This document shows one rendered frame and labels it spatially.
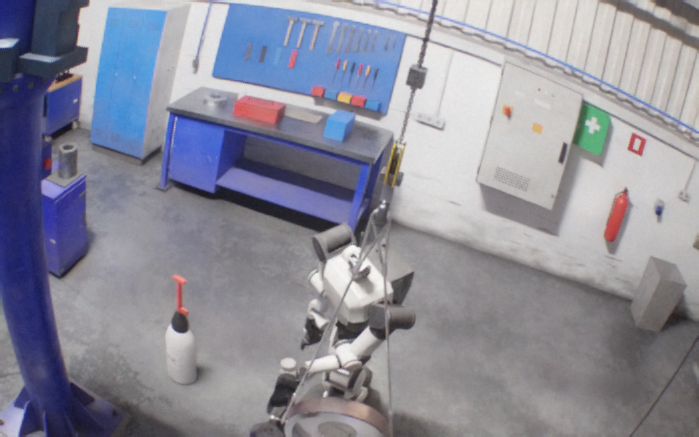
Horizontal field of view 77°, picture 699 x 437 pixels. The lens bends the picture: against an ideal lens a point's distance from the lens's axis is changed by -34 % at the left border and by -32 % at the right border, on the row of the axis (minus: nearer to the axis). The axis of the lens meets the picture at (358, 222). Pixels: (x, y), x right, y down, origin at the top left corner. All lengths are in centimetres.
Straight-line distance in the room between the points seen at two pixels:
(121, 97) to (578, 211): 481
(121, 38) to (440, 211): 379
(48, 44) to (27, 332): 138
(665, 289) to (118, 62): 620
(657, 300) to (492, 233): 213
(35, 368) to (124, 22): 412
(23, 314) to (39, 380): 46
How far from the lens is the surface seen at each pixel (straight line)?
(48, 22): 196
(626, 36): 548
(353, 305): 247
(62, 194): 420
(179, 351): 348
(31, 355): 280
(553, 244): 591
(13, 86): 203
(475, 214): 578
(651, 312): 593
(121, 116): 620
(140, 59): 591
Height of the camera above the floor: 269
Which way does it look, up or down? 28 degrees down
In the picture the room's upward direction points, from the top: 14 degrees clockwise
